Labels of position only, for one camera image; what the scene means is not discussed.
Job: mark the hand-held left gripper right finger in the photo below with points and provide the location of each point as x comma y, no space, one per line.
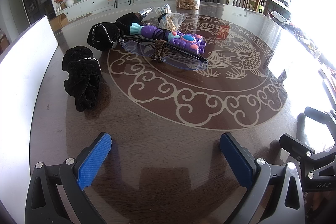
235,161

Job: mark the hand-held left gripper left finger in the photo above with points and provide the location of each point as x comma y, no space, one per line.
94,161

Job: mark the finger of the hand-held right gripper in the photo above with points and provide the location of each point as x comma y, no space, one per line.
296,148
320,112

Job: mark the plain black velvet scrunchie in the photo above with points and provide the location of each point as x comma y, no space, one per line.
81,77

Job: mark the white storage box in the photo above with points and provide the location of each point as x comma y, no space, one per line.
21,77

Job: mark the black scrunchie with white stitching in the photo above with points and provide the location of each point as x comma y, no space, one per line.
105,35

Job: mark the purple plastic toy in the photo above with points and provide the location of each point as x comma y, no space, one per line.
183,40

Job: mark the bag of cotton swabs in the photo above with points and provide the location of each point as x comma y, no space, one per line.
170,20

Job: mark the wooden side table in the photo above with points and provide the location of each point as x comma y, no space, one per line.
275,5

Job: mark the yellow green stool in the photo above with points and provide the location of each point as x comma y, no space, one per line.
256,6

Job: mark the cardboard box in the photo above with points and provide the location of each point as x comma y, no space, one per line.
59,22

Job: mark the white television cabinet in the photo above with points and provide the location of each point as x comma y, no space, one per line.
89,2

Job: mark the round white vase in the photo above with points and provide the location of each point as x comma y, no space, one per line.
69,2

